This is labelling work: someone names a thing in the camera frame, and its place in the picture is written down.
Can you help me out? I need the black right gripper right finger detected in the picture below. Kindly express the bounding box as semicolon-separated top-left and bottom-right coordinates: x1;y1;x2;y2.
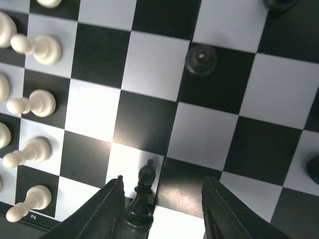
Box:
201;176;290;239

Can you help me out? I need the white chess pawn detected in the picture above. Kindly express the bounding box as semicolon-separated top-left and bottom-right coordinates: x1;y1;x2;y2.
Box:
2;138;51;168
10;34;61;65
6;89;56;118
6;185;52;223

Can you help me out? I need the black chess bishop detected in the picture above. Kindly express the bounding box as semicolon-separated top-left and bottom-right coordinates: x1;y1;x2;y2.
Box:
122;159;156;239

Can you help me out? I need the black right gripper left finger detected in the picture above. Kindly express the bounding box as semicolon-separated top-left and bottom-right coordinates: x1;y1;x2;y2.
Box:
41;175;125;239

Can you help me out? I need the black white chess board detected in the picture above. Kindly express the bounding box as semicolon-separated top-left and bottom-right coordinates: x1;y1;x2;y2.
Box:
0;0;319;239

